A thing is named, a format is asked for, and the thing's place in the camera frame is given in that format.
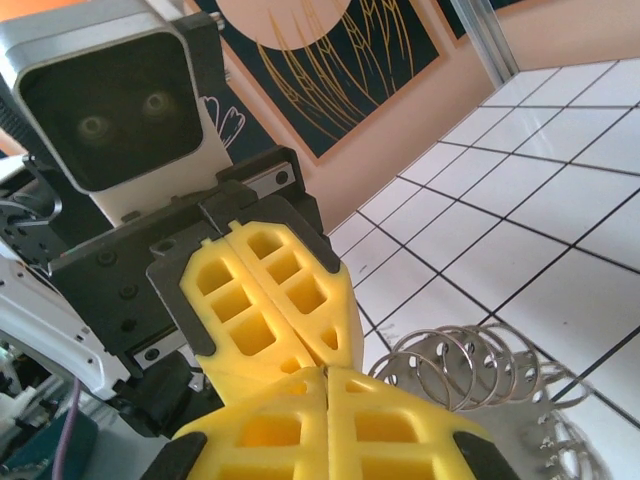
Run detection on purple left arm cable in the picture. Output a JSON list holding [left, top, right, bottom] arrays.
[[53, 377, 84, 480]]

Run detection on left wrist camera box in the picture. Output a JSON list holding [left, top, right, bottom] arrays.
[[0, 8, 237, 227]]

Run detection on aluminium frame post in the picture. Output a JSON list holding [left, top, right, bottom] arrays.
[[448, 0, 522, 92]]

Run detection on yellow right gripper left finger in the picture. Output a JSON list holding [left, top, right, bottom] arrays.
[[144, 368, 329, 480]]

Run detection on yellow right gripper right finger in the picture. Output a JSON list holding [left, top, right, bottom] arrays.
[[327, 367, 521, 480]]

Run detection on silver chain necklace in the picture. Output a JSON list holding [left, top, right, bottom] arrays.
[[368, 322, 617, 480]]

